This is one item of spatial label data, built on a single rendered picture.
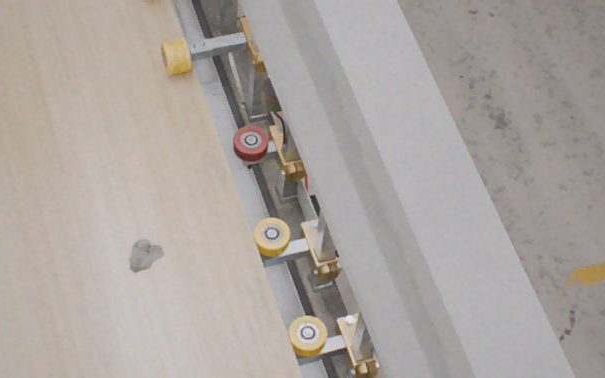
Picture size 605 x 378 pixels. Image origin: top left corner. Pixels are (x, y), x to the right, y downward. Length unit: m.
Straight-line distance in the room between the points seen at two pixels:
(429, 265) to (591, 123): 3.32
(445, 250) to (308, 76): 0.26
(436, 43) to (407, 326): 3.36
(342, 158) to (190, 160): 1.80
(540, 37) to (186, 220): 1.96
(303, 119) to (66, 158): 1.79
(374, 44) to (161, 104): 1.93
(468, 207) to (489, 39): 3.42
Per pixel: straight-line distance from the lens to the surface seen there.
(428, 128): 1.05
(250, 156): 2.93
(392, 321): 1.06
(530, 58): 4.40
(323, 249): 2.82
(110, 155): 2.93
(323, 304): 2.97
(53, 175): 2.91
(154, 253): 2.77
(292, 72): 1.20
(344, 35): 1.10
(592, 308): 3.91
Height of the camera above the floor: 3.30
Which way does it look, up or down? 56 degrees down
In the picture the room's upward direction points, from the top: 7 degrees clockwise
